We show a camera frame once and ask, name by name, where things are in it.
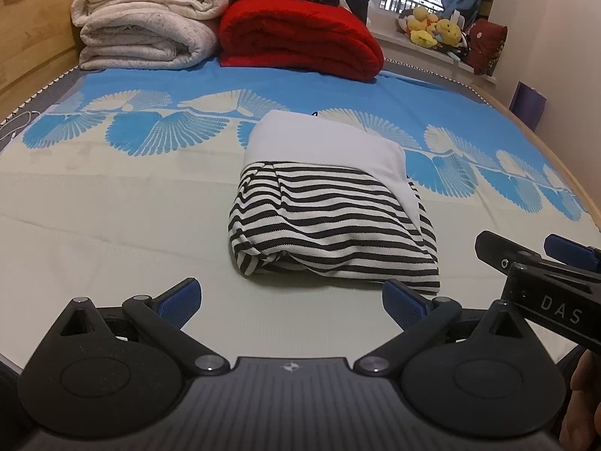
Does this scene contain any dark red cushion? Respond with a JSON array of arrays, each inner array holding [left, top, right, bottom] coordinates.
[[465, 18, 508, 76]]

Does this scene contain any purple paper bag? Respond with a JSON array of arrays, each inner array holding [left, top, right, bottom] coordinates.
[[511, 81, 548, 130]]

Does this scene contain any blue patterned bed sheet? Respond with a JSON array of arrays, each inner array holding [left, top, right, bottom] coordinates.
[[0, 63, 601, 372]]

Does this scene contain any striped black and white top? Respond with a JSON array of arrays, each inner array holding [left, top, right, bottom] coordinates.
[[228, 109, 442, 294]]

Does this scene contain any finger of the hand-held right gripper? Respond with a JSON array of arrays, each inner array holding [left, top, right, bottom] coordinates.
[[476, 231, 548, 271], [547, 234, 601, 283]]

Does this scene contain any yellow plush toy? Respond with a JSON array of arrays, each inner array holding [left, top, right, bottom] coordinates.
[[436, 19, 464, 48], [406, 7, 441, 48]]

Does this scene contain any wooden headboard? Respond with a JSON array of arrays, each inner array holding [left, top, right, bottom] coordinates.
[[0, 0, 101, 122]]

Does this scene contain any white windowsill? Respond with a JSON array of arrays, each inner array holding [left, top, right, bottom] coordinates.
[[368, 19, 498, 88]]

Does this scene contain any person's right hand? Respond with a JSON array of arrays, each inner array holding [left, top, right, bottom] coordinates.
[[566, 350, 601, 451]]

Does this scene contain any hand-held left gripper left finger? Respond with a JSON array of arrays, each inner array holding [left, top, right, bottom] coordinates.
[[60, 278, 230, 377]]

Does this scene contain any wooden bed side rail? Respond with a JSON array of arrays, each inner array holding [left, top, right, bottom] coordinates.
[[472, 82, 601, 236]]

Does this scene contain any red folded blanket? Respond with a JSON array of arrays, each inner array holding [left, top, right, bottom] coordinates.
[[218, 0, 386, 82]]

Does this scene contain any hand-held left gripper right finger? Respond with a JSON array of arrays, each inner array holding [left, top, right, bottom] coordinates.
[[354, 279, 527, 377]]

